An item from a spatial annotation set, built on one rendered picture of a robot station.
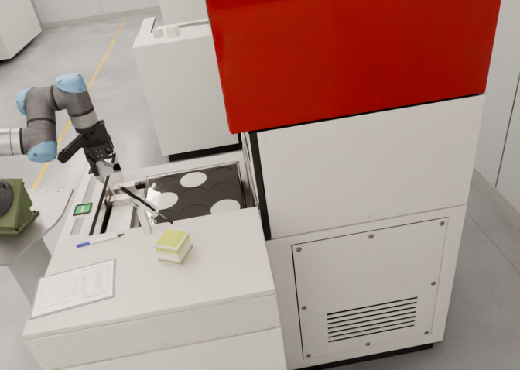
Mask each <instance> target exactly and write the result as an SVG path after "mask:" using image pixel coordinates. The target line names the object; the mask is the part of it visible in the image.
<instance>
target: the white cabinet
mask: <svg viewBox="0 0 520 370"><path fill-rule="evenodd" d="M50 370H287V364H286V354H285V348H284V343H283V337H282V327H281V325H280V327H272V328H268V329H264V330H260V331H252V332H248V333H243V334H236V335H231V336H227V337H219V338H215V339H210V340H206V341H198V342H194V343H190V344H182V345H178V346H173V347H169V348H161V349H157V350H153V351H145V352H141V353H137V354H132V355H125V356H120V357H116V358H109V359H104V360H100V361H92V362H88V363H83V364H79V365H71V366H67V367H62V368H55V369H50Z"/></svg>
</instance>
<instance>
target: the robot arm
mask: <svg viewBox="0 0 520 370"><path fill-rule="evenodd" d="M87 89H88V88H87V86H86V84H85V82H84V79H83V77H82V76H81V75H80V74H79V73H68V74H63V75H60V76H59V77H57V78H56V83H55V84H54V85H48V86H43V87H31V88H28V89H24V90H21V91H19V92H18V93H17V95H16V98H15V101H16V103H17V108H18V110H19V111H20V113H21V114H22V115H25V116H26V121H27V123H26V124H27V128H0V156H17V155H27V156H28V158H29V160H30V161H32V162H35V163H48V162H51V161H53V160H55V158H56V157H57V160H59V161H60V162H61V163H62V164H64V163H65V162H67V161H68V160H70V159H71V157H72V156H73V155H74V154H75V153H76V152H77V151H78V150H79V149H81V148H83V149H84V155H85V157H86V160H87V161H88V162H89V165H90V168H91V170H92V172H93V174H94V176H95V177H96V178H97V180H98V181H100V182H101V183H104V177H106V176H108V175H110V174H112V173H113V172H114V169H113V167H114V164H113V163H112V162H107V161H105V159H111V158H114V157H115V156H114V154H113V152H114V149H113V148H114V146H113V143H112V141H111V136H110V134H108V132H107V129H106V127H105V123H104V119H101V120H98V117H97V114H96V112H95V110H94V106H93V104H92V101H91V97H90V95H89V92H88V90H87ZM64 109H66V110H67V113H68V115H69V117H70V120H71V123H72V126H73V127H74V128H75V131H76V133H79V135H78V136H77V137H76V138H75V139H74V140H73V141H72V142H70V143H69V144H68V145H67V146H66V147H65V148H64V149H61V150H60V151H59V152H58V154H57V146H58V142H57V139H56V111H62V110H64ZM110 154H112V155H110ZM57 155H58V156H57ZM13 198H14V193H13V189H12V187H11V185H10V184H9V183H8V182H6V181H4V180H0V217H2V216H4V215H5V214H6V213H7V212H8V211H9V209H10V207H11V206H12V202H13Z"/></svg>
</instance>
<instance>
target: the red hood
mask: <svg viewBox="0 0 520 370"><path fill-rule="evenodd" d="M205 3H206V8H207V16H208V21H209V25H210V28H211V29H210V34H211V32H212V34H211V35H212V36H213V39H212V40H213V41H214V49H215V53H216V58H217V66H218V71H219V76H220V80H221V89H222V94H223V98H224V106H225V111H226V116H227V124H228V128H229V132H231V134H232V135H233V134H238V133H242V132H250V131H255V130H260V129H265V128H274V127H279V126H284V125H292V124H297V123H302V122H311V121H316V120H320V119H325V118H334V117H339V116H344V115H352V114H357V113H362V112H367V111H376V110H381V109H386V108H394V107H399V106H404V105H409V104H418V103H423V102H427V101H436V100H441V99H446V98H455V97H459V96H464V95H469V94H478V93H483V92H485V91H486V86H487V81H488V73H489V68H490V64H491V55H492V50H493V46H494V38H495V33H496V29H497V24H498V16H499V11H500V7H501V0H205Z"/></svg>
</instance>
